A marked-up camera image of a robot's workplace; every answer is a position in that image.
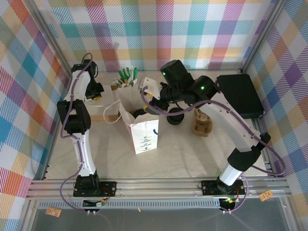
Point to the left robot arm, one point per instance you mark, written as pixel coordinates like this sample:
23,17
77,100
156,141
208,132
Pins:
85,156

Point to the small black controller board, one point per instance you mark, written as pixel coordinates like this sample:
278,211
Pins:
92,203
228,201

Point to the white wrapped stirrer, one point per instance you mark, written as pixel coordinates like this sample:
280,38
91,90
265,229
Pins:
127,84
116,81

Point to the white paper takeout bag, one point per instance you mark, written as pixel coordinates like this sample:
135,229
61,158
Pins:
144,142

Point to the black white lidded coffee cup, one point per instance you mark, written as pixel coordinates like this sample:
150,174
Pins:
139,113

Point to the aluminium frame post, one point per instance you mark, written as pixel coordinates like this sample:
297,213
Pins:
261,36
58,48

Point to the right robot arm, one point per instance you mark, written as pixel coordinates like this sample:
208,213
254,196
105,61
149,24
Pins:
228,130

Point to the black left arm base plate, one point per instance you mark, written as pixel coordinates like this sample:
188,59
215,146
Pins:
110,188

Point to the aluminium frame rail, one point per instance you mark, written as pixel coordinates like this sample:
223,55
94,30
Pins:
156,190

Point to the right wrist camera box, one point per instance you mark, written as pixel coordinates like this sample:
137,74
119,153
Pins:
150,85

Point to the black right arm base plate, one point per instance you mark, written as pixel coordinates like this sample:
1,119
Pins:
207,187

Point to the brown cardboard napkin tray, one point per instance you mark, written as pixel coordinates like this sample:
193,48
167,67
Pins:
106,118

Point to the white wrapped straw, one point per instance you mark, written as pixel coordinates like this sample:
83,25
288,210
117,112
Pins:
131,72

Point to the black hard case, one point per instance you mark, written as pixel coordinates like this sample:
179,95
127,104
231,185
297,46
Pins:
243,96

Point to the orange marker tag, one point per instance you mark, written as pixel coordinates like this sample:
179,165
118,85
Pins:
265,196
53,212

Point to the stack of brown cup carriers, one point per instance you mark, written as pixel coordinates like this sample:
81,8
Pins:
202,130

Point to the green wrapped straw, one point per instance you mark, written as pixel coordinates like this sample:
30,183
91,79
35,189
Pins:
125,73
121,74
135,73

